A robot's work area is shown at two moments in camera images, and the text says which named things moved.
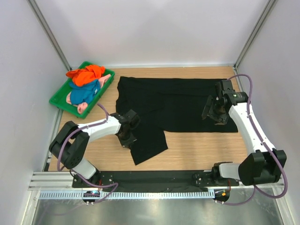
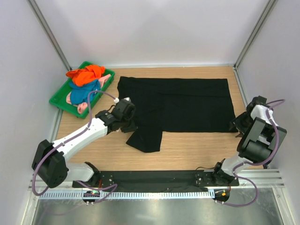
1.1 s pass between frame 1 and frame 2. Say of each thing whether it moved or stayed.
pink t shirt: stayed
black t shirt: stayed
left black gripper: moved
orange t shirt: stayed
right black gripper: moved
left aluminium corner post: stayed
